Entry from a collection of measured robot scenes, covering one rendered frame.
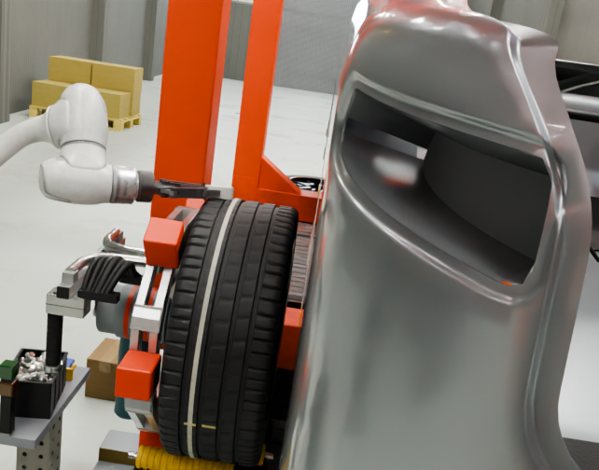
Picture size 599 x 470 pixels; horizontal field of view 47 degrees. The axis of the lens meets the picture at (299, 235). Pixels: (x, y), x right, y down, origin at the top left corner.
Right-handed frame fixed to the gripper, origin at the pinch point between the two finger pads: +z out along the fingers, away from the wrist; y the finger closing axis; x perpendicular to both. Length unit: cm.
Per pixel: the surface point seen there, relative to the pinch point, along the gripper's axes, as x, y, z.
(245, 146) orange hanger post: -10, -226, 80
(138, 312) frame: -24.5, 19.1, -20.4
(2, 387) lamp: -60, -20, -46
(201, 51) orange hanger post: 34, -45, 3
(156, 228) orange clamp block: -6.5, 15.5, -17.7
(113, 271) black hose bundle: -18.6, 8.5, -24.9
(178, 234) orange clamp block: -6.9, 17.9, -13.2
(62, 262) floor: -101, -282, -13
